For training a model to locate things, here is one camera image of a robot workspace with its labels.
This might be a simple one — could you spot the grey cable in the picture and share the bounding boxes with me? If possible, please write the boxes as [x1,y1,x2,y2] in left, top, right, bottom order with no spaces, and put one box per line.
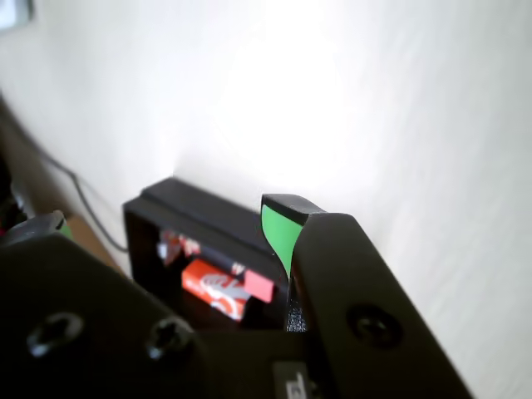
[36,147,131,254]

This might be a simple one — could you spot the red wooden cube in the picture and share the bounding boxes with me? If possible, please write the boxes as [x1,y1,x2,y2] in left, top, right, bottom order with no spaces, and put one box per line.
[244,268,276,302]

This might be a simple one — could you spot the black plastic box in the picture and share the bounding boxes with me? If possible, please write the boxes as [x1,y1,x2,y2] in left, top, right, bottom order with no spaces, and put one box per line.
[122,176,293,333]

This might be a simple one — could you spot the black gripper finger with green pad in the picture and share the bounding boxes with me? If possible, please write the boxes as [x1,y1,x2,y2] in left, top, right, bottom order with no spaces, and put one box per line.
[0,210,218,399]
[259,193,475,399]

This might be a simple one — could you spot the red white crumpled wrapper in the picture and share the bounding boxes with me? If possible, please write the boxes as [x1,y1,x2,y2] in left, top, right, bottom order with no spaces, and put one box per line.
[155,229,201,267]

